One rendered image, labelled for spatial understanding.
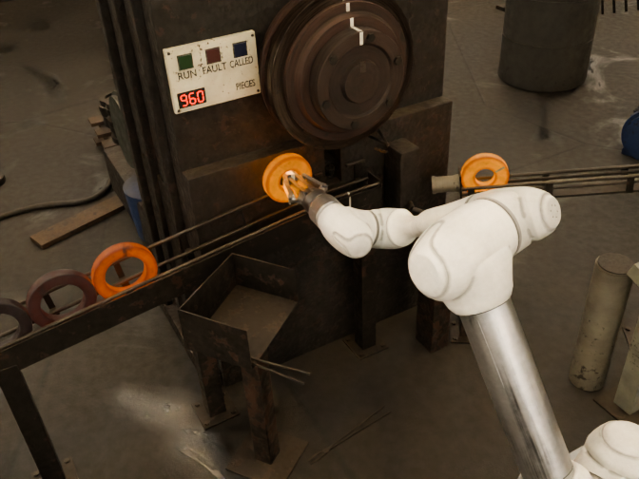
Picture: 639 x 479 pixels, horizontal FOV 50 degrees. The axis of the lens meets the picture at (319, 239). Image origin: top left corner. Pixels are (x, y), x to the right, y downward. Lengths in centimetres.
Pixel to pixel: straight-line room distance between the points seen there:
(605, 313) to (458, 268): 122
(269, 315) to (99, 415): 91
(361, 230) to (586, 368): 110
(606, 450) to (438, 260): 58
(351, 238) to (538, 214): 57
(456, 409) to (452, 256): 132
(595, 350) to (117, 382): 169
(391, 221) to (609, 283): 79
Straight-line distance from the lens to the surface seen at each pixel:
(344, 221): 174
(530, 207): 131
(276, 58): 186
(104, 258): 195
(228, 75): 197
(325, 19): 189
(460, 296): 123
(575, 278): 308
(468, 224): 123
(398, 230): 180
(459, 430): 240
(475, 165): 227
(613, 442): 156
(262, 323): 187
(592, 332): 242
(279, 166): 199
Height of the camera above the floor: 184
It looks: 35 degrees down
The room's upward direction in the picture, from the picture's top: 3 degrees counter-clockwise
